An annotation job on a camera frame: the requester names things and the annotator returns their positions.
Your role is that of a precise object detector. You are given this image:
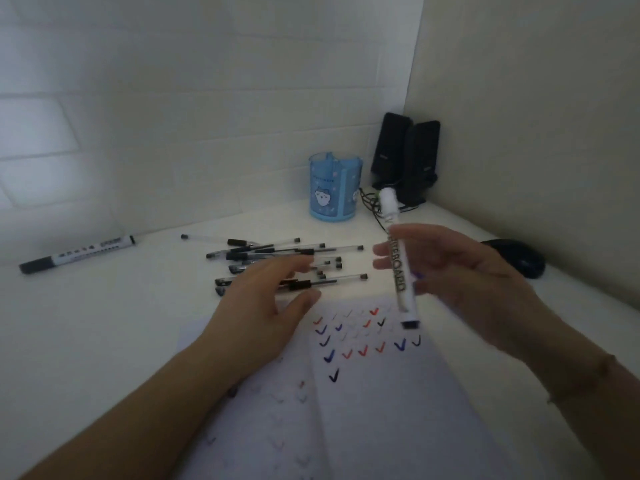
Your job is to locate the person's left hand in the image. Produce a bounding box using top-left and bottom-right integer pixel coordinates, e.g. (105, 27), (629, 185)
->
(196, 255), (322, 381)

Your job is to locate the person's right hand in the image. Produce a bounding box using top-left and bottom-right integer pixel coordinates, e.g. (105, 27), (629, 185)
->
(372, 224), (568, 366)

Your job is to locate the white marker with lettering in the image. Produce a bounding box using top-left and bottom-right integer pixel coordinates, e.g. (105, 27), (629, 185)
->
(377, 187), (422, 330)

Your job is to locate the person's left forearm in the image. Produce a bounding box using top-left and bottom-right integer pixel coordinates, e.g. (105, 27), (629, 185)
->
(20, 339), (251, 480)

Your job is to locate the person's right forearm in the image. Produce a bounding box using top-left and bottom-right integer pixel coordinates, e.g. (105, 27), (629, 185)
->
(522, 322), (640, 480)

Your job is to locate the pile of clear black pens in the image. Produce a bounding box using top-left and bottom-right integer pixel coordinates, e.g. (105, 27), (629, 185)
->
(180, 234), (369, 298)

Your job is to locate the black desktop speaker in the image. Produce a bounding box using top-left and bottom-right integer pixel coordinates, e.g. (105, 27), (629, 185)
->
(400, 120), (441, 206)
(370, 113), (414, 191)

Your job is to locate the black computer mouse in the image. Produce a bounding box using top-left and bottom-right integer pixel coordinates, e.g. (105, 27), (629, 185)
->
(479, 239), (547, 281)

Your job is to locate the blue cartoon pen holder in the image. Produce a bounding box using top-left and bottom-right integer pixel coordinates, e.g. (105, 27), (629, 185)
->
(308, 152), (363, 222)

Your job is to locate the white paper with faint marks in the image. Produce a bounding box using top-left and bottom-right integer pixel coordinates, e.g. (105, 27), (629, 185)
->
(170, 315), (328, 480)

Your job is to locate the white paper with check marks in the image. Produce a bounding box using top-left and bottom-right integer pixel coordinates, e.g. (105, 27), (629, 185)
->
(305, 294), (556, 480)

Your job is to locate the white marker with black cap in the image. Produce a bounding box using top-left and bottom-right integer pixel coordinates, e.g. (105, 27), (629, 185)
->
(19, 235), (137, 275)

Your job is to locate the black speaker cable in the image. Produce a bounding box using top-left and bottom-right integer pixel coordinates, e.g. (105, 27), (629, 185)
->
(358, 186), (427, 221)

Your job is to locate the thin wrist bracelet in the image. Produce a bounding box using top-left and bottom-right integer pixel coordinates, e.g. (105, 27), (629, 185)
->
(546, 354), (617, 405)

